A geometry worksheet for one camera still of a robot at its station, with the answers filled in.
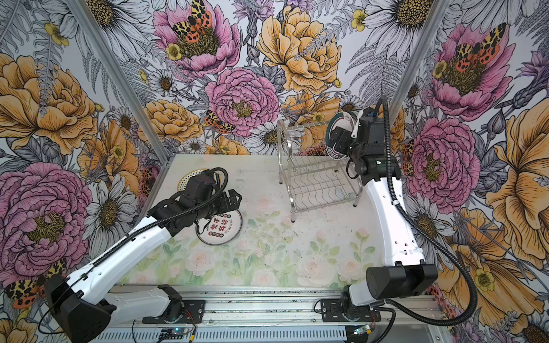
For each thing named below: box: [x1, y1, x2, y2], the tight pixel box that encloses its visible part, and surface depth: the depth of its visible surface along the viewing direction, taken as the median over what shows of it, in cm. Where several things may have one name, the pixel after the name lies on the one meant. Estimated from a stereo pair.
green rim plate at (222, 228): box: [198, 209, 244, 246], surface depth 94 cm
